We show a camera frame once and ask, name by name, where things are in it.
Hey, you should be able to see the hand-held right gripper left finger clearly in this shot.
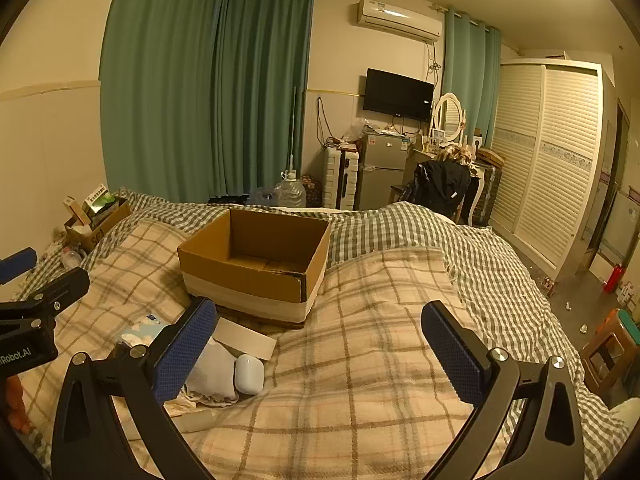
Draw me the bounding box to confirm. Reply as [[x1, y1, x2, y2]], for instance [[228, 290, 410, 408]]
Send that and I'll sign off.
[[50, 296, 219, 480]]

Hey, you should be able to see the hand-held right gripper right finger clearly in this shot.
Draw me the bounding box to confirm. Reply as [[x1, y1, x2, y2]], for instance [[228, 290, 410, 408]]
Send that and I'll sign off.
[[421, 301, 586, 480]]

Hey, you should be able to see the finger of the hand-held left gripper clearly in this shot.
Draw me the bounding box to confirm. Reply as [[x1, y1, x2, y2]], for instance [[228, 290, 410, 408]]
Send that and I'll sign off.
[[0, 247, 37, 283], [0, 266, 91, 322]]

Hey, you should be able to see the white cloth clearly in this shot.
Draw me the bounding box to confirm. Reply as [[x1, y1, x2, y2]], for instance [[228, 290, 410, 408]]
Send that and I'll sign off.
[[180, 335, 241, 407]]

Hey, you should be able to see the white earbuds case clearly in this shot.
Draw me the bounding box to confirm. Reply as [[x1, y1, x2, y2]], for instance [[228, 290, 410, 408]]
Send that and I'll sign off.
[[234, 354, 265, 395]]

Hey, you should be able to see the person's left hand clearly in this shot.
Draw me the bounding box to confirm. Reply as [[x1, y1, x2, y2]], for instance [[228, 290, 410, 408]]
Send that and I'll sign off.
[[6, 375, 27, 432]]

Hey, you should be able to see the light blue tissue packet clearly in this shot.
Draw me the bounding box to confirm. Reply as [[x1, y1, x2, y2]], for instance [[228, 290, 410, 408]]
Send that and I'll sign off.
[[114, 312, 168, 348]]

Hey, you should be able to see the small cardboard box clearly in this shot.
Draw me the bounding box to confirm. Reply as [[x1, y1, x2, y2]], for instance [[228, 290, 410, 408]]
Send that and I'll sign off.
[[64, 195, 133, 253]]

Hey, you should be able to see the green and white carton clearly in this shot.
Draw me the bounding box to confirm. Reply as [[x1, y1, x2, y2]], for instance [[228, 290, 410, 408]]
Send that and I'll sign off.
[[82, 183, 118, 216]]

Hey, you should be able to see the green checked duvet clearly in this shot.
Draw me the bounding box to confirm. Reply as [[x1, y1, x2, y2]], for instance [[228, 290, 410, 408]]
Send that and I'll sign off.
[[15, 189, 640, 480]]

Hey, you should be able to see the dark suitcase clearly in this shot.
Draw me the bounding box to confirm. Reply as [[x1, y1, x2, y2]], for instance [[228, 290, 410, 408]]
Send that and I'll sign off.
[[470, 160, 503, 226]]

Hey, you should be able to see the wooden stool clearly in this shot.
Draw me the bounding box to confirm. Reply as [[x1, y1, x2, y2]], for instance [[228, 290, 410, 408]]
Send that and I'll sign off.
[[580, 307, 640, 396]]

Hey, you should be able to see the black jacket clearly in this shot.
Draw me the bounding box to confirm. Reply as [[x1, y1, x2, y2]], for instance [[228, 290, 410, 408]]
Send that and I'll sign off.
[[400, 160, 473, 221]]

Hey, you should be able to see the red fire extinguisher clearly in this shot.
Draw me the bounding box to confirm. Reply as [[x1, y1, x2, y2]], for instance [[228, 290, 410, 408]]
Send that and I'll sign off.
[[602, 262, 626, 293]]

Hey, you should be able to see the grey refrigerator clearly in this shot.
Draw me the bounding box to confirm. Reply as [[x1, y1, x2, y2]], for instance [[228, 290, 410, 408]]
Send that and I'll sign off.
[[356, 132, 408, 211]]

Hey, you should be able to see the clear water jug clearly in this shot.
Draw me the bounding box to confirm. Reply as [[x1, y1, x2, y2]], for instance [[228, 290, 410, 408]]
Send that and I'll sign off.
[[272, 171, 307, 208]]

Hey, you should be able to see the white pillow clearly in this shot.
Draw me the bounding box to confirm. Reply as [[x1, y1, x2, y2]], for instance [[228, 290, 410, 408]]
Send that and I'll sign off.
[[607, 397, 640, 441]]

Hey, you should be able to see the white ribbed suitcase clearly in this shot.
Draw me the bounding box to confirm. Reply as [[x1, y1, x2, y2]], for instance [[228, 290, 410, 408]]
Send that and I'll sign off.
[[322, 147, 360, 210]]

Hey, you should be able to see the white slatted wardrobe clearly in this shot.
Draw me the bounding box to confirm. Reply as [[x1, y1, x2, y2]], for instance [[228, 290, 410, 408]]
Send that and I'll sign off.
[[487, 60, 618, 273]]

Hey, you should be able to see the green curtain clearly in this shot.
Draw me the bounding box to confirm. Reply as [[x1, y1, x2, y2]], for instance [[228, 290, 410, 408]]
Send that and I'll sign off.
[[98, 0, 222, 202], [215, 0, 317, 205]]

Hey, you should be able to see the white oval mirror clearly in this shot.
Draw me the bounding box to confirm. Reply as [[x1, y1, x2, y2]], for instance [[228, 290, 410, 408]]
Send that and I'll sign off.
[[431, 92, 467, 143]]

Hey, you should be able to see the clear plastic bag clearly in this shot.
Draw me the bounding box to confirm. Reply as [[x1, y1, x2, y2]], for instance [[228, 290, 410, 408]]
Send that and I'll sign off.
[[342, 117, 381, 143]]

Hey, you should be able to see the light teal curtain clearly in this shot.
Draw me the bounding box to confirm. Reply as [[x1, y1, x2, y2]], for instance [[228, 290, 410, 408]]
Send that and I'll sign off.
[[442, 7, 502, 148]]

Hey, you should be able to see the white air conditioner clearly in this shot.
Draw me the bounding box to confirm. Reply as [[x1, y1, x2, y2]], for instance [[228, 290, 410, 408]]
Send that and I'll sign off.
[[356, 0, 443, 43]]

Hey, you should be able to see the black wall television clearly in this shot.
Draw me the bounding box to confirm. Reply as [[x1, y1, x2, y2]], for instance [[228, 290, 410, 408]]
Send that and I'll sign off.
[[362, 67, 435, 122]]

